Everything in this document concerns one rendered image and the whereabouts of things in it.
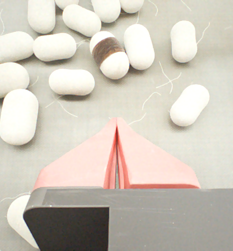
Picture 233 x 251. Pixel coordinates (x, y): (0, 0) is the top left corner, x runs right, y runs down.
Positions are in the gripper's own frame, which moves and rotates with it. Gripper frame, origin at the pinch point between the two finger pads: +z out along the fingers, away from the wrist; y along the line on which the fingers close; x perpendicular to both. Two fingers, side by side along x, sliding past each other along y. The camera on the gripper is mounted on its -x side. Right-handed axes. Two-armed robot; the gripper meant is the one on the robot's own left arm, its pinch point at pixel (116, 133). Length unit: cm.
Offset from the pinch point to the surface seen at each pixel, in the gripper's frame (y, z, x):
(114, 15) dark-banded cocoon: 0.1, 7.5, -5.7
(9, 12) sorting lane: 9.2, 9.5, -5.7
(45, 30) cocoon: 5.5, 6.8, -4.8
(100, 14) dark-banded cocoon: 1.2, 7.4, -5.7
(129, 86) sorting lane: -1.0, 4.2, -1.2
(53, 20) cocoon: 4.9, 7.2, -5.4
